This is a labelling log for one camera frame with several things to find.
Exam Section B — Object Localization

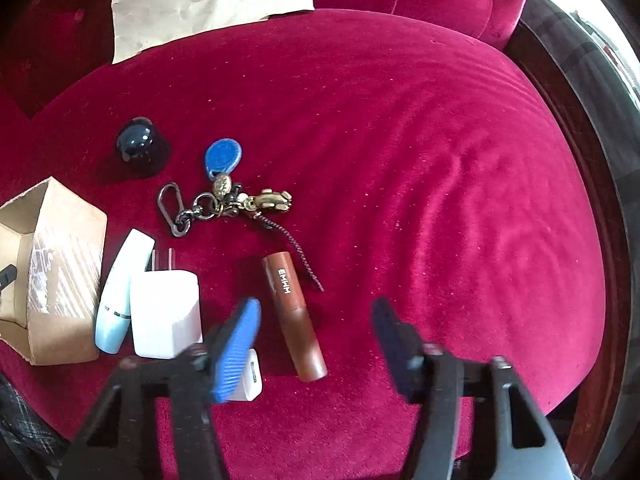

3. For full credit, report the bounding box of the small white usb adapter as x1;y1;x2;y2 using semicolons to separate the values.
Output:
230;348;262;402

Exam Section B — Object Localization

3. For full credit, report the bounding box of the brown lipstick tube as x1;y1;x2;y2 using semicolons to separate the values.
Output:
262;252;328;382

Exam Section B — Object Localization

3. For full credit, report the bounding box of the cardboard box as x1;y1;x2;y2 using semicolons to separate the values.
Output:
1;177;107;365

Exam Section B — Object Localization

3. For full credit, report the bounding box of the large white charger plug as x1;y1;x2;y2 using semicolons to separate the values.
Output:
129;248;203;360

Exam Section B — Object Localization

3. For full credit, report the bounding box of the light blue white tube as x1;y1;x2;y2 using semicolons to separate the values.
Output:
94;229;155;354

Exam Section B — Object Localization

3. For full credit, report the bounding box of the grey plaid clothing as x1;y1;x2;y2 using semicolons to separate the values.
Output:
1;376;70;479

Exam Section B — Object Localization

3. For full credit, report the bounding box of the dark blue glossy ball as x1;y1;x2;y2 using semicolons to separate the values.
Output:
116;117;158;162

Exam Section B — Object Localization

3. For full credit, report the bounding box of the blue rfid key fob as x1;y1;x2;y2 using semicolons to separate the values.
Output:
204;138;242;181

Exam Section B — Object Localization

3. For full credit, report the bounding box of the dark wooden sofa frame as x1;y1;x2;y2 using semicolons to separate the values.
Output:
504;23;632;479

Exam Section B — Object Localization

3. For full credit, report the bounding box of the brass keychain with carabiner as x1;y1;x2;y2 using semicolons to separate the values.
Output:
156;172;324;292

